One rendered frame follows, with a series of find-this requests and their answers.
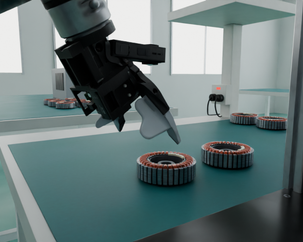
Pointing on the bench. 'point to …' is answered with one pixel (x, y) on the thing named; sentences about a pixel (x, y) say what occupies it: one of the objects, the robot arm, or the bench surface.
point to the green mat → (69, 235)
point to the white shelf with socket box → (230, 38)
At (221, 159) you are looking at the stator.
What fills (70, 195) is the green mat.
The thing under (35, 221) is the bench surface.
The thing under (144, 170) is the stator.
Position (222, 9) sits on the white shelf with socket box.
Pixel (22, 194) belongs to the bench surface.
